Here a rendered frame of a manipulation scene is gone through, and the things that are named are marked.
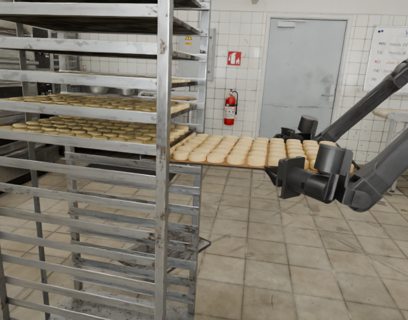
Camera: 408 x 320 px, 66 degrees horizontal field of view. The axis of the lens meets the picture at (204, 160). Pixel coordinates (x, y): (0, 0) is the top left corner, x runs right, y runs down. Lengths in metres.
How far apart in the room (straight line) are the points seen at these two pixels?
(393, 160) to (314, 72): 4.08
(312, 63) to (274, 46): 0.59
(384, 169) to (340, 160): 0.09
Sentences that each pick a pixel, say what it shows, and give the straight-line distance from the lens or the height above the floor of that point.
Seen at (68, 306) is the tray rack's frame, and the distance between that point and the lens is 1.80.
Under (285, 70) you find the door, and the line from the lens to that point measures 4.76.
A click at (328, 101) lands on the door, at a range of 4.86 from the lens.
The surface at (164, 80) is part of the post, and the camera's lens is 0.83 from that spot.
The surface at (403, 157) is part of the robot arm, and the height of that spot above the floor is 1.12.
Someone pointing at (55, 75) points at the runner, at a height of 1.24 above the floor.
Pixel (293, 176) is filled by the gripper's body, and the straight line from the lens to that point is 0.77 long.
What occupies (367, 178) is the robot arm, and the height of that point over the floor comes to 1.07.
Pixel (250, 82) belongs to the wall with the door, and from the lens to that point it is 4.72.
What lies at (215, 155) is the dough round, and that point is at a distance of 0.89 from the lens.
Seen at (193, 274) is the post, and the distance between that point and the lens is 1.55.
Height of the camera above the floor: 1.27
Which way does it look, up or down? 16 degrees down
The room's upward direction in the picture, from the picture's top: 3 degrees clockwise
